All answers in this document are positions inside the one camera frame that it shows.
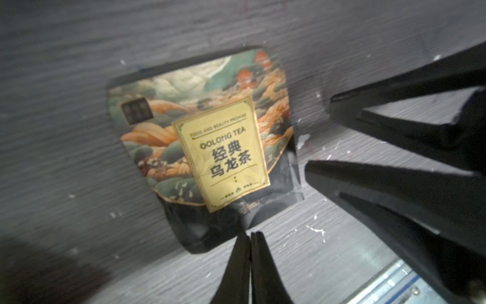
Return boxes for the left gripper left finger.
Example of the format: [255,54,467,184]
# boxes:
[210,233,251,304]

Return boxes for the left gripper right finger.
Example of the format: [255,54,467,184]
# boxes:
[251,232,293,304]

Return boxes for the yellow oolong tea bag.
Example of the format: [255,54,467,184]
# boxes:
[107,46,304,254]

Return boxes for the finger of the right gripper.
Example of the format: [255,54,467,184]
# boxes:
[329,43,485,173]
[305,161,485,303]

